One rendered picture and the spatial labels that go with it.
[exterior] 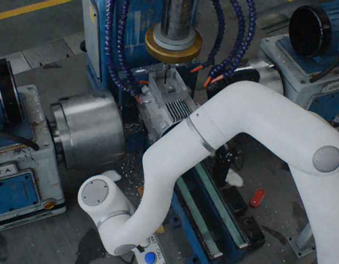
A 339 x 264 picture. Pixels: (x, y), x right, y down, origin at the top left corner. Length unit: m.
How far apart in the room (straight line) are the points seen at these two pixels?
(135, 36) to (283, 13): 2.68
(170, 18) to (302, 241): 0.86
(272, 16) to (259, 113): 3.21
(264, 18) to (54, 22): 1.81
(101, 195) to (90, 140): 0.46
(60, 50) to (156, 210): 2.00
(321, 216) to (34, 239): 0.95
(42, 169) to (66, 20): 2.52
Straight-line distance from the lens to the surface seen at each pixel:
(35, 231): 1.53
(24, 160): 1.27
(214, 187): 1.48
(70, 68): 2.03
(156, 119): 1.43
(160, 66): 1.52
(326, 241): 0.97
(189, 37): 1.31
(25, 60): 2.70
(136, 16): 1.49
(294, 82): 1.58
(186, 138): 0.83
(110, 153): 1.37
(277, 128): 0.82
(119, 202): 0.90
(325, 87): 1.64
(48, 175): 1.35
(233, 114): 0.82
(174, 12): 1.24
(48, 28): 3.66
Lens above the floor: 2.13
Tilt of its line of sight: 50 degrees down
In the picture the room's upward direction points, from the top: 8 degrees clockwise
